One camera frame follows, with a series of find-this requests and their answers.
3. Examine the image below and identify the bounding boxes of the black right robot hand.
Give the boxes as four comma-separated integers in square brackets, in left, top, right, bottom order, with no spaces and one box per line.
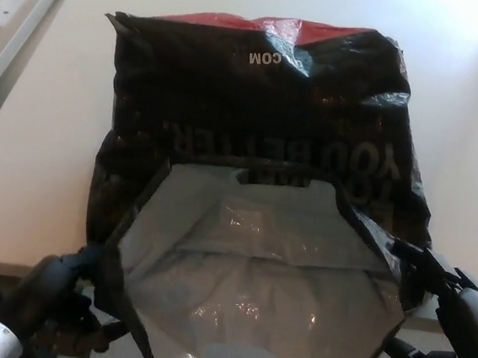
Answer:
[381,238,478,358]

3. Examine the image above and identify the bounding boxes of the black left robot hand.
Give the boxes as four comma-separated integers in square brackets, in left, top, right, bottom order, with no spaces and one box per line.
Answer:
[0,237,132,358]

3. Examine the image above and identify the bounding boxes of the black and red plastic bag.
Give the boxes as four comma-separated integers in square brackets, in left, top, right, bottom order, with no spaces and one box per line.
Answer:
[71,0,454,358]

